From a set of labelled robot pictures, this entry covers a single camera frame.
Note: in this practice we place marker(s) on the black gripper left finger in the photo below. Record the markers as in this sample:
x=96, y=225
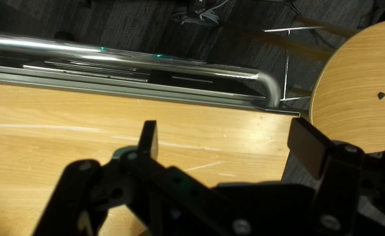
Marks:
x=148, y=139

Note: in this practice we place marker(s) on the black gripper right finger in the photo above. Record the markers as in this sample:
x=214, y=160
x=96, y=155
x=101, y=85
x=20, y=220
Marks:
x=308, y=144

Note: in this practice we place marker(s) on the round wooden stool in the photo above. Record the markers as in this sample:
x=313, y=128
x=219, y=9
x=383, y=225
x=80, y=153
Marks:
x=358, y=86

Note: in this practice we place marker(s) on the wooden top tool cart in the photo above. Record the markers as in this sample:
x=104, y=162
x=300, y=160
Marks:
x=70, y=144

